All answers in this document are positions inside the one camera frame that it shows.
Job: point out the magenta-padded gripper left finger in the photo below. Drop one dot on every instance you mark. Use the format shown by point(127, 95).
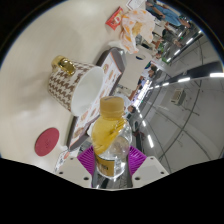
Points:
point(73, 171)

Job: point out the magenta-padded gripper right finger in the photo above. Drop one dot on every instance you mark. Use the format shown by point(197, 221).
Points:
point(150, 171)

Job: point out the clear bottle with yellow cap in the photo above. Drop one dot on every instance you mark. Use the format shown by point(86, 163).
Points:
point(110, 133)

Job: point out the flat round red coaster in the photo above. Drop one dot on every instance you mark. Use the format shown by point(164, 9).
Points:
point(46, 141)

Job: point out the ceiling air conditioner unit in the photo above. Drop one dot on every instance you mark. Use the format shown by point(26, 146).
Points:
point(177, 96)

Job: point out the ceiling lights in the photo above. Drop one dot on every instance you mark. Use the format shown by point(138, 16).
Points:
point(183, 79)

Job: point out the dark food tray with paper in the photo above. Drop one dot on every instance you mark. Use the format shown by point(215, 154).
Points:
point(111, 71)

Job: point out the crumpled food wrapper bag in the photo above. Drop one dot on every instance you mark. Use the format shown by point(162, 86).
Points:
point(136, 28)

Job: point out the red snack packet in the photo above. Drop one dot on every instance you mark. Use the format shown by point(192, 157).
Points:
point(115, 19)

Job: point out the person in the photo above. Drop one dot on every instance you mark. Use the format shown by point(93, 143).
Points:
point(166, 13)

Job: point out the white paper card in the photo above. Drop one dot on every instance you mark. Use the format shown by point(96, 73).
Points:
point(135, 4)

